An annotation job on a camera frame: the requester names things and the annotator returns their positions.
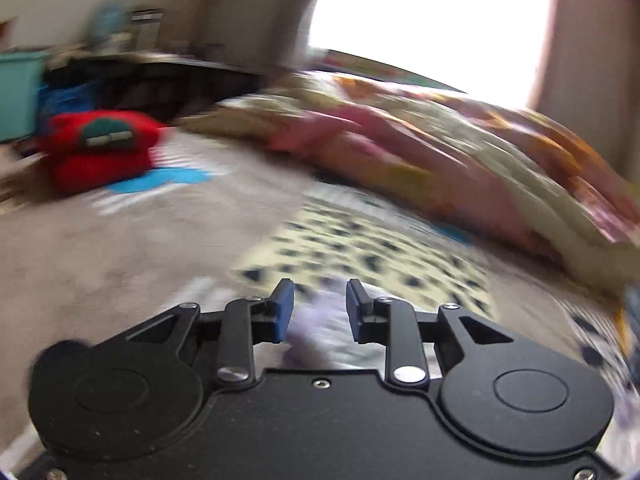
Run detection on blue packet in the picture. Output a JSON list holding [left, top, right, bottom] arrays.
[[90, 2, 126, 44]]

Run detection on bright window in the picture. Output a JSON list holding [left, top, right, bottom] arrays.
[[307, 0, 556, 111]]

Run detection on teal storage box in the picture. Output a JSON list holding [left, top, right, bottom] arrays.
[[0, 50, 52, 144]]

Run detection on blue plastic bag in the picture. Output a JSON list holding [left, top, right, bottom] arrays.
[[37, 82, 92, 122]]

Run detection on metal container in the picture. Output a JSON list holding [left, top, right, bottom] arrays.
[[129, 7, 167, 52]]

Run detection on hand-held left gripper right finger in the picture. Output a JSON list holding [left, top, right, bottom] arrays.
[[346, 279, 516, 388]]

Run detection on lavender garment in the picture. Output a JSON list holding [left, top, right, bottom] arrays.
[[282, 285, 396, 373]]

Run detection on brown curtain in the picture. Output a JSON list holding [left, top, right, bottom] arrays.
[[525, 0, 640, 166]]

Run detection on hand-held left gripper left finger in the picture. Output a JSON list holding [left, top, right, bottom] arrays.
[[125, 279, 296, 388]]

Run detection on dark side table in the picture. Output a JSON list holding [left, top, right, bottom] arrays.
[[42, 52, 262, 124]]

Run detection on floral quilt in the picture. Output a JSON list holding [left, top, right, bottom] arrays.
[[177, 70, 640, 301]]

